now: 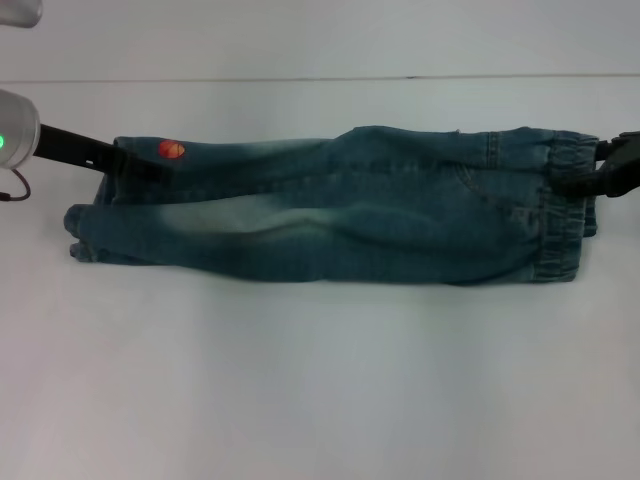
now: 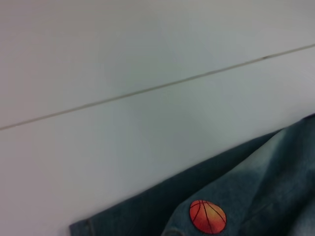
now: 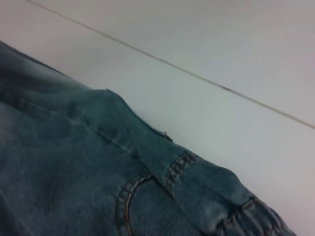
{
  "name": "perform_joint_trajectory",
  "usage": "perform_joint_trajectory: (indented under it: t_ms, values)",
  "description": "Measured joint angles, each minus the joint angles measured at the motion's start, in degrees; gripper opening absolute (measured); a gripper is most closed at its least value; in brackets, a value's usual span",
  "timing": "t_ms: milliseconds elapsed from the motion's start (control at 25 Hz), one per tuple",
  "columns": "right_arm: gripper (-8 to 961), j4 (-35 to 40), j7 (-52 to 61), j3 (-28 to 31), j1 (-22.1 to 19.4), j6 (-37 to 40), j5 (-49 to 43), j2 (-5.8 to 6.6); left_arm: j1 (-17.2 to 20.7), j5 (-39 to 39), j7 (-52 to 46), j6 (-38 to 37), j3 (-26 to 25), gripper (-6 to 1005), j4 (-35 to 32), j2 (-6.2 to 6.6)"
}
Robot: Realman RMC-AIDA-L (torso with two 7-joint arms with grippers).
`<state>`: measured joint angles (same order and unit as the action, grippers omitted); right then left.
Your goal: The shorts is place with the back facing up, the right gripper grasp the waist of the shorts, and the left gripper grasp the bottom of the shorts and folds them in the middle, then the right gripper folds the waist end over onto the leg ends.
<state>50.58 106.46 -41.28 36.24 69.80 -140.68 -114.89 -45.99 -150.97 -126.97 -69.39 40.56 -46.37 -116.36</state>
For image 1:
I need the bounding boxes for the dark left arm cable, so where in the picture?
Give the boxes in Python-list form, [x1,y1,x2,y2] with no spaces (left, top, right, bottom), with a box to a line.
[0,168,32,204]

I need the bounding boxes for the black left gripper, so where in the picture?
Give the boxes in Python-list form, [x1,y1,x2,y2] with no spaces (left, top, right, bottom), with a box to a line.
[37,123,167,183]

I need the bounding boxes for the blue denim shorts with print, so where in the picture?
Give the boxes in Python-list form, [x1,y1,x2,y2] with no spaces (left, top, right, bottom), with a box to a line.
[63,124,601,289]

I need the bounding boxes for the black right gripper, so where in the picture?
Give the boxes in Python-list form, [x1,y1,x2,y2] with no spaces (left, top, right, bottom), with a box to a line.
[551,130,640,199]

